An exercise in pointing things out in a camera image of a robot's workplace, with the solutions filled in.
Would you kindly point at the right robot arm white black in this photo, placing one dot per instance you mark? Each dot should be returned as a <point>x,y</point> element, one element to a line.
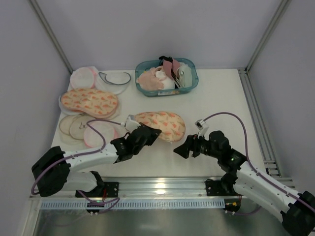
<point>295,210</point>

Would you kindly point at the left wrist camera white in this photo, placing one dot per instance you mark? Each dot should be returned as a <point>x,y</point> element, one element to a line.
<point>131,124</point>

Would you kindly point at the pink rim round mesh bag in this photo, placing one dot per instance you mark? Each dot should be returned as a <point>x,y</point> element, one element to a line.
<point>97,130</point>

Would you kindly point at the frame post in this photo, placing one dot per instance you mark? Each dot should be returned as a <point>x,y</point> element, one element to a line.
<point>272,25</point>
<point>48,30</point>

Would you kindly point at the right base connector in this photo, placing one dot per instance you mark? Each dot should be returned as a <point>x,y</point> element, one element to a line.
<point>232,207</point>

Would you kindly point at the beige round mesh bags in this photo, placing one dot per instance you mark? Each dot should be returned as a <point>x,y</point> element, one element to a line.
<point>72,128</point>

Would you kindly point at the pink bra in basket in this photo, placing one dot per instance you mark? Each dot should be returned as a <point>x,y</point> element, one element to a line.
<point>149,81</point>

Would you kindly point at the floral mesh laundry bag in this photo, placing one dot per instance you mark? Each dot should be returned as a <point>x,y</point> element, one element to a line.
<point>172,126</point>

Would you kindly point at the black mounting plate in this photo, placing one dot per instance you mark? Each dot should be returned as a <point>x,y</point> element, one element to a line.
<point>214,188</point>
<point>111,189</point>

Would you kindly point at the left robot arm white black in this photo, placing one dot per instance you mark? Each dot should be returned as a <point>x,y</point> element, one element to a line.
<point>57,169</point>

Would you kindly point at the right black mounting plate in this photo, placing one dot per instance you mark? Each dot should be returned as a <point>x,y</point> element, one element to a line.
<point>214,188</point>

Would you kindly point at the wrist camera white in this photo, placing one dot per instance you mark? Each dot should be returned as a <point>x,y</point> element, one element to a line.
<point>131,124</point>
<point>202,127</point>

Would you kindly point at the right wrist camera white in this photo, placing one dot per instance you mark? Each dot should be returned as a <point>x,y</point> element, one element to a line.
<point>202,127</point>

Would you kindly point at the mauve bra with black straps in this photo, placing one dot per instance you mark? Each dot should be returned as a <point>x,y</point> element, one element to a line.
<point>170,67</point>

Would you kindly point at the left base connector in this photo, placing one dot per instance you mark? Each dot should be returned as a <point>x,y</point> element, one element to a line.
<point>94,209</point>

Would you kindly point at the stacked floral laundry bags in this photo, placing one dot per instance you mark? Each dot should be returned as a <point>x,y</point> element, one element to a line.
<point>96,103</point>

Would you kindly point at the right frame post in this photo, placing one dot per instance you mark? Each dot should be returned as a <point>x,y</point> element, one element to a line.
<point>272,25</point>

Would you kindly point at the left frame post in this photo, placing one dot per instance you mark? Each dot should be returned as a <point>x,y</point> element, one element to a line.
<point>48,30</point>

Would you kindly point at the slotted cable duct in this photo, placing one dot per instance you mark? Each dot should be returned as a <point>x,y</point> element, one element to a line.
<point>137,204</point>

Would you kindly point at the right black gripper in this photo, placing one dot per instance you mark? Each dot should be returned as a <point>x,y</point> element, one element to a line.
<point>193,145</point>

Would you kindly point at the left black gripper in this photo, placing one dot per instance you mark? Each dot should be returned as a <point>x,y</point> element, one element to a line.
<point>143,133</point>

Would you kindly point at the white pink round mesh bag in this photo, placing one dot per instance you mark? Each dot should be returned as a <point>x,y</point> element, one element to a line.
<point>83,77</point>

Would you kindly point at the grey white bra in basket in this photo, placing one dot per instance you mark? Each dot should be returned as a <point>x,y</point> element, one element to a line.
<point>184,75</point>

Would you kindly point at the base connector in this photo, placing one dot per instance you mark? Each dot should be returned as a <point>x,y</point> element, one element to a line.
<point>94,209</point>
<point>232,207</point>

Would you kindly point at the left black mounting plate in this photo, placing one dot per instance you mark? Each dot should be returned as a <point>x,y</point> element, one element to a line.
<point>111,189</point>

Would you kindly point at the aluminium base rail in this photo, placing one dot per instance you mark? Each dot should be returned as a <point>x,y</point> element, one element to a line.
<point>160,188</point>

